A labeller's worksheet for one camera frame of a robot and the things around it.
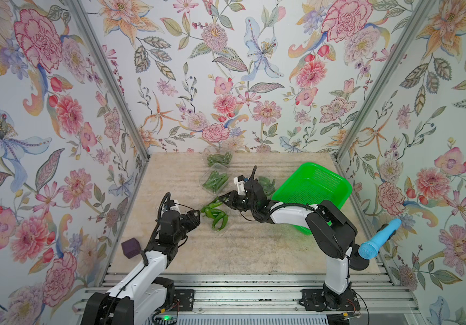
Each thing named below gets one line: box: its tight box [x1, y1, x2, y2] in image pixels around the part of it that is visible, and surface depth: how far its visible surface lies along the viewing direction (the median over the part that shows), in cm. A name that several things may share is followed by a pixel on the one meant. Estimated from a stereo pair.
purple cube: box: [121, 236, 141, 260], surface depth 84 cm
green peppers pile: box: [200, 196, 229, 231], surface depth 95 cm
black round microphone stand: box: [348, 243, 370, 271], surface depth 83 cm
